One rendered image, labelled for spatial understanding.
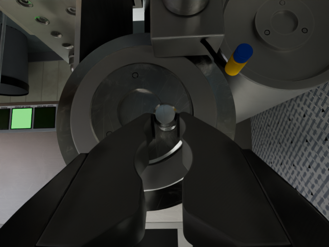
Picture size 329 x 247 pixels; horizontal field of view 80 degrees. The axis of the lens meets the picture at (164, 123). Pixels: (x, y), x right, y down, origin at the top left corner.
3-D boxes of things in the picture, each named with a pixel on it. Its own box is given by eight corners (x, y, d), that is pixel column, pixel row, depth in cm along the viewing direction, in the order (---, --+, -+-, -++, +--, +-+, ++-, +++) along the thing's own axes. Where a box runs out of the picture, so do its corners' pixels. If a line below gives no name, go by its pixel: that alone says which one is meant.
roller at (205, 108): (189, 26, 16) (240, 163, 14) (179, 103, 42) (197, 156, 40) (55, 69, 16) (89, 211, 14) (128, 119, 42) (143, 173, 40)
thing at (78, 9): (84, -91, 20) (78, 86, 17) (132, 39, 43) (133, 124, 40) (80, -91, 20) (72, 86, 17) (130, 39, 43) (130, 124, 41)
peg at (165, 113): (150, 104, 11) (175, 99, 11) (155, 113, 14) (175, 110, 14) (154, 128, 11) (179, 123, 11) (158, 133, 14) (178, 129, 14)
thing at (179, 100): (113, 47, 15) (207, 81, 14) (120, 60, 17) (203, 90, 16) (71, 140, 14) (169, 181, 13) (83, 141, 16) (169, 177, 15)
